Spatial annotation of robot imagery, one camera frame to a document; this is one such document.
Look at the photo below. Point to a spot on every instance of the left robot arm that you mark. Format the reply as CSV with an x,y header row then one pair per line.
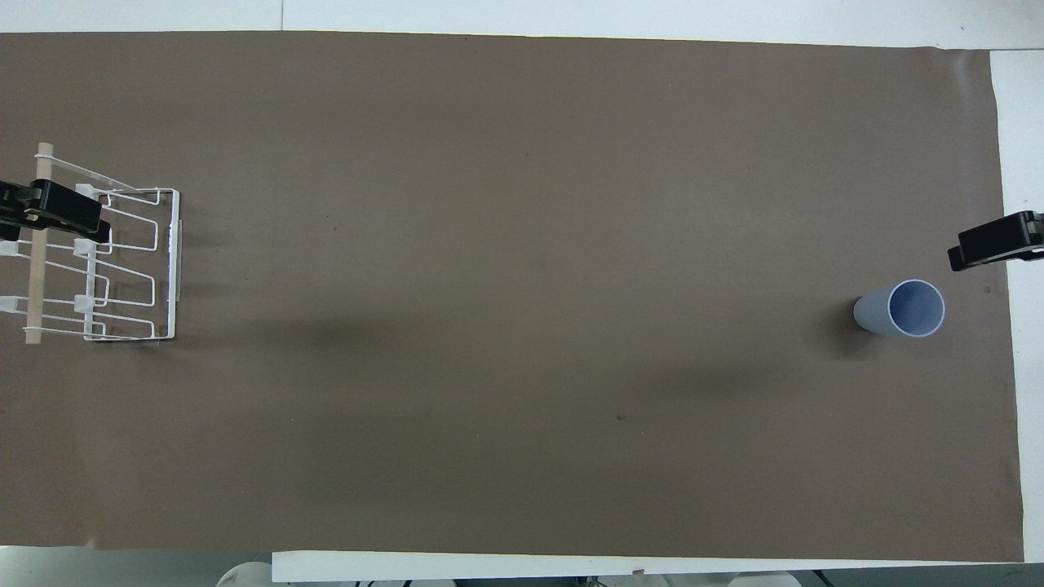
x,y
245,575

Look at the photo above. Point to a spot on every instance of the light blue plastic cup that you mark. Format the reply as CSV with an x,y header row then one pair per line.
x,y
915,308

